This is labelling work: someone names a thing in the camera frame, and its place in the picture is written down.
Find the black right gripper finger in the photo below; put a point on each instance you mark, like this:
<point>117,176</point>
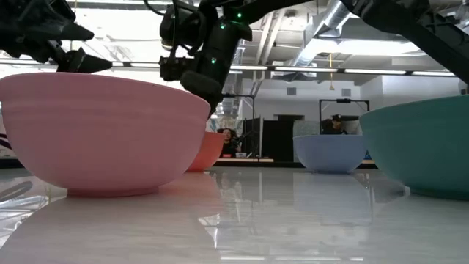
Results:
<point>205,89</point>

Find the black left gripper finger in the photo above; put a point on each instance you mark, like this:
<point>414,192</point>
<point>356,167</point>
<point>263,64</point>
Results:
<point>86,62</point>
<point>77,33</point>

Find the coral red bowl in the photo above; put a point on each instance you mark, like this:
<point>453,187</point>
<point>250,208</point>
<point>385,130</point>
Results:
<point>209,152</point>

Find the pink bowl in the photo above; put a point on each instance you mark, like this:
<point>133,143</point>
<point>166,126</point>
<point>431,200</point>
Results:
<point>99,135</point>

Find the light blue bowl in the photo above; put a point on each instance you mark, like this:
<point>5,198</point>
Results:
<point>329,154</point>

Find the teal bowl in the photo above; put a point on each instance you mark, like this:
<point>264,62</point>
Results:
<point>425,146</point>

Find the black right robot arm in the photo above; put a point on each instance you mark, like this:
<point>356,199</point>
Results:
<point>421,29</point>

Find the ceiling light strip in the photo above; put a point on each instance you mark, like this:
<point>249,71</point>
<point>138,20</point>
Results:
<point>306,69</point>
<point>433,73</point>
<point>374,71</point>
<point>249,67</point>

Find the person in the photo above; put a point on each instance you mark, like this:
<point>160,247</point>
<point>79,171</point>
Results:
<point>229,141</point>
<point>332,125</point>

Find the wooden desk top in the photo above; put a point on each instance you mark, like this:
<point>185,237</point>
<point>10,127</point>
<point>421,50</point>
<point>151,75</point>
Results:
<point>244,160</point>

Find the black panel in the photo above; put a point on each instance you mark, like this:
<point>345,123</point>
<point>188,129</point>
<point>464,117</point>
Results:
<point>277,141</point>

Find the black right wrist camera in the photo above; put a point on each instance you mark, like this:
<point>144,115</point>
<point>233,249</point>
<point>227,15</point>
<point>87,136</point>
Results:
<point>174,68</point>

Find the black stand frame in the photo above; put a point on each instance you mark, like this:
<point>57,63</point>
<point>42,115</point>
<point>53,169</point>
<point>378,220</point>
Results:
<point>343,100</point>
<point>253,124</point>

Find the silver ceiling duct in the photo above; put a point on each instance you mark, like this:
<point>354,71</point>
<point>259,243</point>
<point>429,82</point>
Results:
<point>324,25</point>

